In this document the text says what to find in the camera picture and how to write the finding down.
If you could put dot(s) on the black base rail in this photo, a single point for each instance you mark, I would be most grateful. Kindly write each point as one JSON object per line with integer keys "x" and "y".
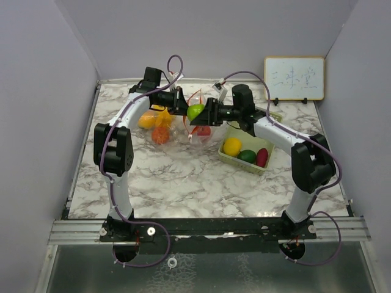
{"x": 204, "y": 235}

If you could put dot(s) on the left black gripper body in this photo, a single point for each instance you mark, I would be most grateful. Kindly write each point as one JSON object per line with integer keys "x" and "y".
{"x": 166, "y": 99}

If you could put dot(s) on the clear bag orange slider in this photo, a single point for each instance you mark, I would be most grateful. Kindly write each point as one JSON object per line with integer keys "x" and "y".
{"x": 186, "y": 126}

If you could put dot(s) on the small whiteboard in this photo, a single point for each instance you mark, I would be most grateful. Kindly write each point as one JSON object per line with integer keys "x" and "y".
{"x": 294, "y": 78}

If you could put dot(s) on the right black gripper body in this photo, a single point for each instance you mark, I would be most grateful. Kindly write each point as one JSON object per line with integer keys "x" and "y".
{"x": 228, "y": 113}

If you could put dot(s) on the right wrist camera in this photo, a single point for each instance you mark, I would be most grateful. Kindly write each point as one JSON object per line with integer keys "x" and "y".
{"x": 221, "y": 90}

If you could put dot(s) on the orange toy pumpkin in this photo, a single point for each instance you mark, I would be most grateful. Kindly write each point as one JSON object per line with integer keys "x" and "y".
{"x": 160, "y": 135}

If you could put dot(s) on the clear zip top bag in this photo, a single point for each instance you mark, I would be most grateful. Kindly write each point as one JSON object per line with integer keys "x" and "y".
{"x": 157, "y": 109}

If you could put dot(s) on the dark red toy fruit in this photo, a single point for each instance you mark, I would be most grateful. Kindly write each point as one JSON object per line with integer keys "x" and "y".
{"x": 262, "y": 157}

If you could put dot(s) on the light green toy apple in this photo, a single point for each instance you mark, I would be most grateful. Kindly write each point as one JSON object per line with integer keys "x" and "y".
{"x": 194, "y": 110}

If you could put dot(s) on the yellow toy lemon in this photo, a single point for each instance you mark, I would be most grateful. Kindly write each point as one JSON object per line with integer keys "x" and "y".
{"x": 232, "y": 146}

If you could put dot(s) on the red toy apple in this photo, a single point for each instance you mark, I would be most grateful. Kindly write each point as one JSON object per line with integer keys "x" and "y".
{"x": 204, "y": 131}

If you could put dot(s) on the yellow toy bell pepper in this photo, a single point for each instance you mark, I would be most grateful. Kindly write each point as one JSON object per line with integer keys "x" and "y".
{"x": 164, "y": 119}

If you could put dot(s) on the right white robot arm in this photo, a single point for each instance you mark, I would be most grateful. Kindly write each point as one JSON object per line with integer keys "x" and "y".
{"x": 311, "y": 164}

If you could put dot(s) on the dark green toy lime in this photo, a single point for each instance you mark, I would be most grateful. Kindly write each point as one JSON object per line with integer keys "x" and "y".
{"x": 247, "y": 156}

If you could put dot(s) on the yellow toy mango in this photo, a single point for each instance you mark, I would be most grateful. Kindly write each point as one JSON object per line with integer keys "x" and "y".
{"x": 147, "y": 120}

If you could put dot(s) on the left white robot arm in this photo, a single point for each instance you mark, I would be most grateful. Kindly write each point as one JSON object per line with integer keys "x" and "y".
{"x": 112, "y": 143}

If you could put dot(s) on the pale green plastic basket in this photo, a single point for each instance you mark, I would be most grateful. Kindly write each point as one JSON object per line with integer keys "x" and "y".
{"x": 248, "y": 143}

